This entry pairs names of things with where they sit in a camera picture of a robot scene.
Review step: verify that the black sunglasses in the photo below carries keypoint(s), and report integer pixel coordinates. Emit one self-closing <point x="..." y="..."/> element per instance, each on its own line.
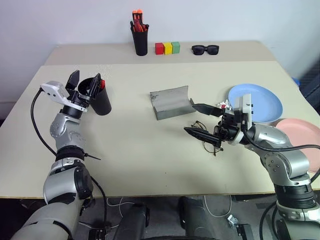
<point x="198" y="50"/>

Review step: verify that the yellow wooden block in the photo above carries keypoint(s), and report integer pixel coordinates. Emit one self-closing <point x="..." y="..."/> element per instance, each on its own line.
<point x="167" y="48"/>

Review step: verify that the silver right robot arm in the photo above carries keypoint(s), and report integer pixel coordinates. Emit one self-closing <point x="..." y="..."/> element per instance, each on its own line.
<point x="285" y="155"/>

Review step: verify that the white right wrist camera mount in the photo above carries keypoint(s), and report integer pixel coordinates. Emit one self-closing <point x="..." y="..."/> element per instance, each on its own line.
<point x="246" y="107"/>

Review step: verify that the blue plate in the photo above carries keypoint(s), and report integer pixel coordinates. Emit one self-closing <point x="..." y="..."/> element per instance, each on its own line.
<point x="265" y="102"/>

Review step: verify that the dark rounded robot leg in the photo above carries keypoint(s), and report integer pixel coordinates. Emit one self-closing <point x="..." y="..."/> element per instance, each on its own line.
<point x="195" y="220"/>
<point x="133" y="222"/>

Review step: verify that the black zip tie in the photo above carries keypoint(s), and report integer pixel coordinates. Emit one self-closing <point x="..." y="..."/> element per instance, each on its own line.
<point x="92" y="157"/>

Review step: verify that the black plastic cup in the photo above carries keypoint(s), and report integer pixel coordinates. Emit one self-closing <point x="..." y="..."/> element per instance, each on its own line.
<point x="102" y="102"/>

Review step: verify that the green wooden block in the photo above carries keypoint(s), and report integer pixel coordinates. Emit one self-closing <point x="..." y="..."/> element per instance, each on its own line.
<point x="176" y="47"/>

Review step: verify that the grey open glasses case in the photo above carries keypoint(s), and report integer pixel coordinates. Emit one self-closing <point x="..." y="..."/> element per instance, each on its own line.
<point x="172" y="102"/>

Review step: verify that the black tool holder cup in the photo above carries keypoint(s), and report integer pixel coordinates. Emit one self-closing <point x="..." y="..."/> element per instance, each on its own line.
<point x="141" y="41"/>

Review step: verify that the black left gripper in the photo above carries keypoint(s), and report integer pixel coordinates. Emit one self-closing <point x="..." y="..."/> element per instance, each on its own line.
<point x="80" y="98"/>

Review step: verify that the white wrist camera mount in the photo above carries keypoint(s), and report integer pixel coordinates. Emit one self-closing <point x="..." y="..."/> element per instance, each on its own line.
<point x="246" y="107"/>
<point x="55" y="91"/>

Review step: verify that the dark black chair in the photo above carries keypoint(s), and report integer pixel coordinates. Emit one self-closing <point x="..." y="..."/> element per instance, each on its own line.
<point x="311" y="80"/>

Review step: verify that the pink plate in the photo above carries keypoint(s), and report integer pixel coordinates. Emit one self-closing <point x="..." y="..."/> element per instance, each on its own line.
<point x="303" y="133"/>

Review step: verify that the blue round object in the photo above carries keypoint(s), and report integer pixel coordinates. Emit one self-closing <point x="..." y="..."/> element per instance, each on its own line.
<point x="296" y="82"/>

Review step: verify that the thin-framed eyeglasses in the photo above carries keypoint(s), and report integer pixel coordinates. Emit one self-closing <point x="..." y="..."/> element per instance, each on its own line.
<point x="208" y="148"/>

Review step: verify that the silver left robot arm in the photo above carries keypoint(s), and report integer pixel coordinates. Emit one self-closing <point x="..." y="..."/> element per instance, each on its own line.
<point x="62" y="180"/>

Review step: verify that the silver metal bracket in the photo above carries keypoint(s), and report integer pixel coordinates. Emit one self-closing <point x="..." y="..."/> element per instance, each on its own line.
<point x="232" y="220"/>

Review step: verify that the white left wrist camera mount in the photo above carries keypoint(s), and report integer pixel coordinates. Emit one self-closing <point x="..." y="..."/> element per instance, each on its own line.
<point x="55" y="91"/>

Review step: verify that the orange-tipped black screwdriver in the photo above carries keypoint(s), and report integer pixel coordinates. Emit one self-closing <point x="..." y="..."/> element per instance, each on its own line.
<point x="135" y="15"/>
<point x="140" y="15"/>

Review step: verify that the red wooden block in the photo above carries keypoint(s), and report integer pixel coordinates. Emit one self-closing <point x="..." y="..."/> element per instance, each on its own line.
<point x="159" y="48"/>

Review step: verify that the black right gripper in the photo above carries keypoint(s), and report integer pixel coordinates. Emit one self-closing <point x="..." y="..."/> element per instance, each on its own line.
<point x="228" y="127"/>

